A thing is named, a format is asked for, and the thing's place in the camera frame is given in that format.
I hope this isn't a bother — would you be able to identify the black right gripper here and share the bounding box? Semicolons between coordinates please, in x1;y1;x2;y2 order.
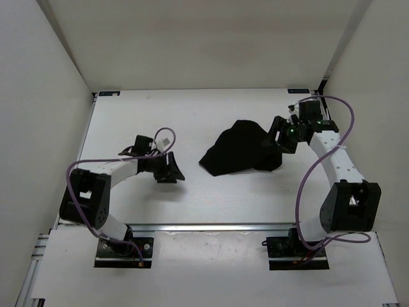
260;116;305;155

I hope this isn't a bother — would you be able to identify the white front cover board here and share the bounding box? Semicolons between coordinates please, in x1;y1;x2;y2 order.
32;228;397;306

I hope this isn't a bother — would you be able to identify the blue left table label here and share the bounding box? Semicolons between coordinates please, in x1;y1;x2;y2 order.
98;91;121;97

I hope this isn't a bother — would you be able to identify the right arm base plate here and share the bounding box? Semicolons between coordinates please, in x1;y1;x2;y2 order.
261;237;330;271

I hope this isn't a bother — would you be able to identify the blue table label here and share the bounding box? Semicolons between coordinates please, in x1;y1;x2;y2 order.
288;88;310;95
98;91;121;97

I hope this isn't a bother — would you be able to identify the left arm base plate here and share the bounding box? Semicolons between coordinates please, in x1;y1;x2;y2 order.
94;236;154;269

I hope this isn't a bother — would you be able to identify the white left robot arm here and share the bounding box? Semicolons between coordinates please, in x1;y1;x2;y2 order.
59;152;185;256

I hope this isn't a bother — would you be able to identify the blue right table label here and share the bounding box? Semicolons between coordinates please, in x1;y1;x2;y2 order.
288;88;310;95

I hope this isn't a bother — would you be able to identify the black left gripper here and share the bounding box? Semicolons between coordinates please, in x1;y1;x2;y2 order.
145;151;185;184

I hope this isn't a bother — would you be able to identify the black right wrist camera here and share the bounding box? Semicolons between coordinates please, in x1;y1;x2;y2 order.
288;99;323;125

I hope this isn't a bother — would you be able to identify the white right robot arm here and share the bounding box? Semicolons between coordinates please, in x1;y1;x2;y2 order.
269;115;382;256

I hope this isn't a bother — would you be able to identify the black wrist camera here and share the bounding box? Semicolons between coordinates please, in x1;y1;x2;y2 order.
288;99;323;125
118;135;153;157

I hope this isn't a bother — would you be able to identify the black skirt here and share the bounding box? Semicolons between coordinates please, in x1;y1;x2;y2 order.
199;120;282;177

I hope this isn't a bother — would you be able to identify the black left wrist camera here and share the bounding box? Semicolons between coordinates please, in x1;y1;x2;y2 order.
118;135;153;157

